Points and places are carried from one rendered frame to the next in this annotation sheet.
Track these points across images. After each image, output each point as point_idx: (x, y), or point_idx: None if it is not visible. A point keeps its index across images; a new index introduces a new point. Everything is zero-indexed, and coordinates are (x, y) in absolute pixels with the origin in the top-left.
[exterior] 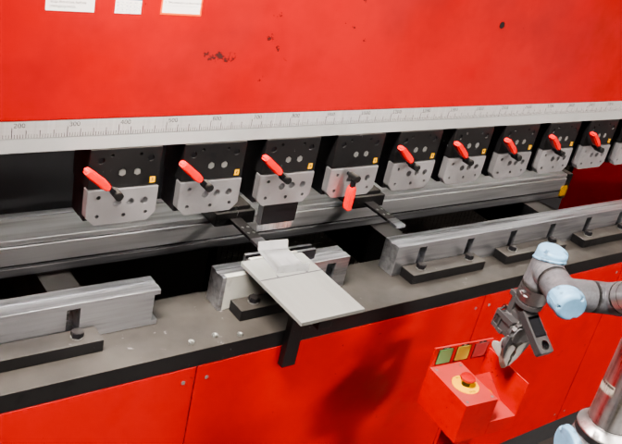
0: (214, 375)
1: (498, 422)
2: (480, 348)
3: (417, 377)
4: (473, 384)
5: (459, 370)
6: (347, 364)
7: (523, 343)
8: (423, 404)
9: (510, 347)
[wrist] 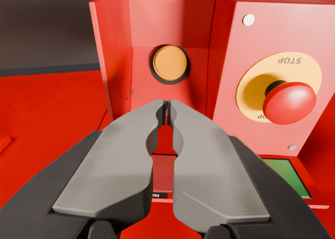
0: None
1: None
2: (155, 175)
3: (164, 139)
4: (254, 84)
5: (237, 133)
6: (325, 181)
7: (93, 208)
8: None
9: (238, 200)
